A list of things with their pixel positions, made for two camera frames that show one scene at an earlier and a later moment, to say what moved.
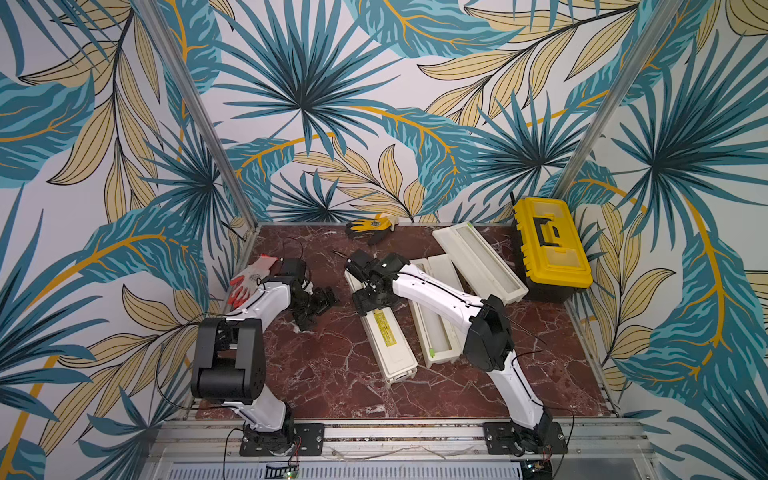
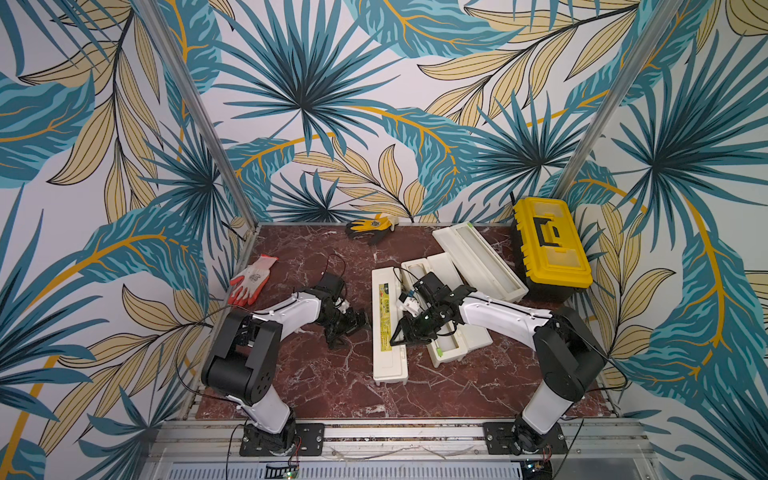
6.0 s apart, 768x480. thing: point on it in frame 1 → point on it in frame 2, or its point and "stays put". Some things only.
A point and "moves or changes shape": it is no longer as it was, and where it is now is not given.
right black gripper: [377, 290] → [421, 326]
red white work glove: [242, 287] stays put
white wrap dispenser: [388, 336] moves or changes shape
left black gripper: [323, 304] → [354, 325]
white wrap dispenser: [487, 277] stays put
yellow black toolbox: [551, 251] stays put
